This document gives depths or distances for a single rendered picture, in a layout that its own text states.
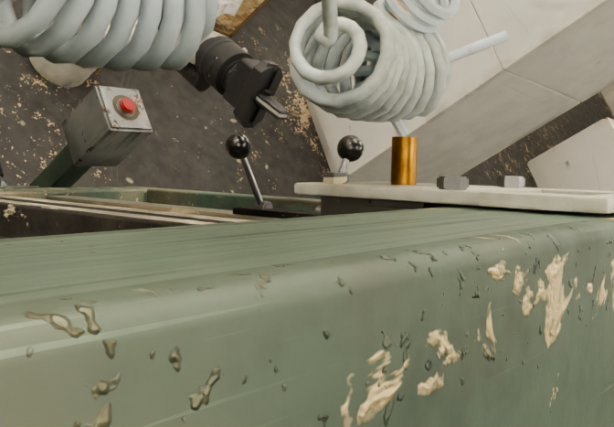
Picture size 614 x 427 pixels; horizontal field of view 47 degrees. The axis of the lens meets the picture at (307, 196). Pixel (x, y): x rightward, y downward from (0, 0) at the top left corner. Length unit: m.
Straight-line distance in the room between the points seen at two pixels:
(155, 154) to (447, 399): 2.83
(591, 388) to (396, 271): 0.16
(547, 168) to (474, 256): 5.81
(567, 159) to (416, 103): 5.52
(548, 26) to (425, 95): 2.78
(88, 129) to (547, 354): 1.50
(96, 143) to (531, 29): 2.10
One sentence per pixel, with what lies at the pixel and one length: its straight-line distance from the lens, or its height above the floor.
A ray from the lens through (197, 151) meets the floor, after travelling 3.17.
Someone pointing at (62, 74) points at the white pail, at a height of 0.07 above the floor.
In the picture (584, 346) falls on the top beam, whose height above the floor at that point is 1.94.
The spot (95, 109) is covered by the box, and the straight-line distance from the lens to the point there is 1.67.
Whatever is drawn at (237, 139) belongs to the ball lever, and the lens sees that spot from 0.99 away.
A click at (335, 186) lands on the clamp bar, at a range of 0.42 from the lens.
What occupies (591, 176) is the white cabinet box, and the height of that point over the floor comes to 0.42.
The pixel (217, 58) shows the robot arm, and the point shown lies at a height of 1.34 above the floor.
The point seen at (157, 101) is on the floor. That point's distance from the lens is 3.19.
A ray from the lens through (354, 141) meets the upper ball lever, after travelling 0.99.
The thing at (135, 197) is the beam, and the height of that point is 0.90.
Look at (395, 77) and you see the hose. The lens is 0.40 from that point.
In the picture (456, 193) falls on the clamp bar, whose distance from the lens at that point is 0.37.
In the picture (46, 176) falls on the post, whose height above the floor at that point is 0.59.
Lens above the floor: 2.06
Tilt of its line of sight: 36 degrees down
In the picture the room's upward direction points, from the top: 55 degrees clockwise
